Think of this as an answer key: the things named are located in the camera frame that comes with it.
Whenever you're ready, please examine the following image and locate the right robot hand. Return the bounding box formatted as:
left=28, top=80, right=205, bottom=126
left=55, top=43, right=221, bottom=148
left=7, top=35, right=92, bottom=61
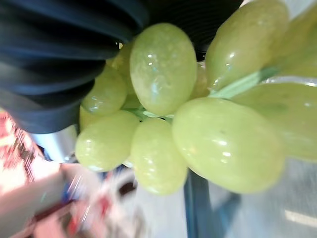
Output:
left=0, top=0, right=245, bottom=163

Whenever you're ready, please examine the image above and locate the green grape bunch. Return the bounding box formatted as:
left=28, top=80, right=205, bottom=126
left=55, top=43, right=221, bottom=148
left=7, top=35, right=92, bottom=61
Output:
left=75, top=0, right=317, bottom=195

